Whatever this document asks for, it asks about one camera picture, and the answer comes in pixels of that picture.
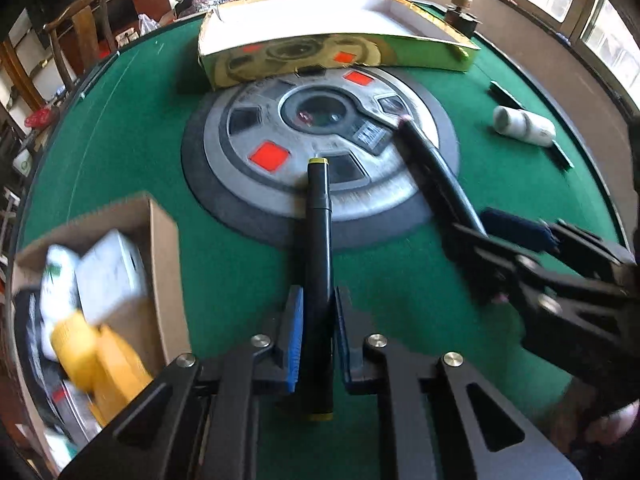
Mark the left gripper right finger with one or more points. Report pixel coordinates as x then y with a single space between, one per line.
438 417

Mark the brown cardboard tray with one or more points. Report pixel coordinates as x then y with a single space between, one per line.
154 326

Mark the black marker yellow cap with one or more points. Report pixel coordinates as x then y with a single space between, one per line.
316 363

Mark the white square box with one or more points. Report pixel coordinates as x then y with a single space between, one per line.
110 274

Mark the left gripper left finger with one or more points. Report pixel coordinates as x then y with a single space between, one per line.
199 419

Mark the round grey table centre panel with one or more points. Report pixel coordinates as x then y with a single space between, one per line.
246 149

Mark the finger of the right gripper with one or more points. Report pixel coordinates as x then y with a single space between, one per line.
590 255
489 267

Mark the white bottle green label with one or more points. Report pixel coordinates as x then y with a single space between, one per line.
58 293

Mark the gold white box lid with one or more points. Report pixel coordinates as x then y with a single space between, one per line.
247 40

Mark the black foil pouch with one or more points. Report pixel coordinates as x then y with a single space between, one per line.
58 402

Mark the white bottle red label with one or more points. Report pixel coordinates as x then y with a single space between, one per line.
523 126

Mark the wooden armchair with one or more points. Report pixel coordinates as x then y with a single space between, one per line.
83 15

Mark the black marker pink cap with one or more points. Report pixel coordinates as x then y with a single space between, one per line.
429 159

